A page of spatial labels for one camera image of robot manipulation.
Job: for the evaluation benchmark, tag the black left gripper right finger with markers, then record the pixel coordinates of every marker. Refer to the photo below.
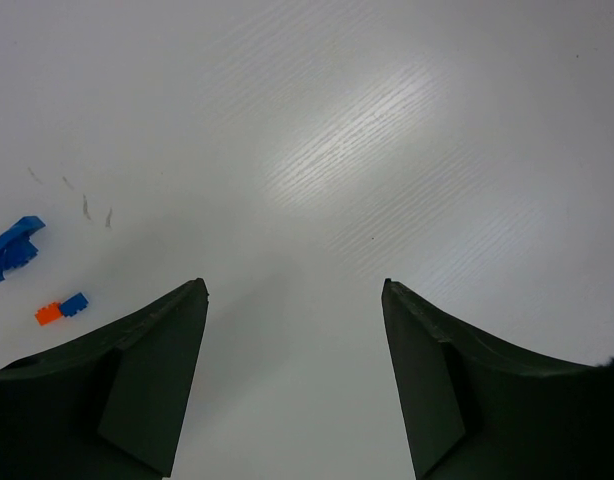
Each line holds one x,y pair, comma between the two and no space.
478,407

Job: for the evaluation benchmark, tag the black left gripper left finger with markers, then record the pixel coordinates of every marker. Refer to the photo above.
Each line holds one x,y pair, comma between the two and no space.
109,404

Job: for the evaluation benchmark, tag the small blue lego plate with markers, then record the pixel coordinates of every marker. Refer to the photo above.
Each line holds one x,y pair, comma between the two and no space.
73,305

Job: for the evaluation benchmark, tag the small orange lego piece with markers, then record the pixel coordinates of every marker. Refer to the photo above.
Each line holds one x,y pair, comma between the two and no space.
48,314

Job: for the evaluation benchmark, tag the blue curved lego piece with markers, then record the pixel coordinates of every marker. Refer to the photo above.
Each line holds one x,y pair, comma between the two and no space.
16,249

